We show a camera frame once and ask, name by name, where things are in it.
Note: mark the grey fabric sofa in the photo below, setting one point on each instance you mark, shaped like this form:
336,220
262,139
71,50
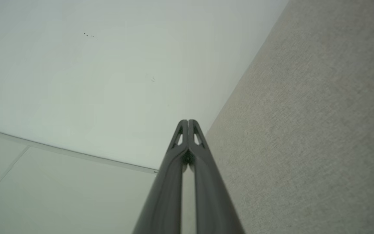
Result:
304,130

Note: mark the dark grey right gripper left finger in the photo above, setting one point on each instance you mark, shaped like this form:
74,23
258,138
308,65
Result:
164,201

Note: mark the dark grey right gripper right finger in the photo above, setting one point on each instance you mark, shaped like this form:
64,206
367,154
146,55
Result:
213,208

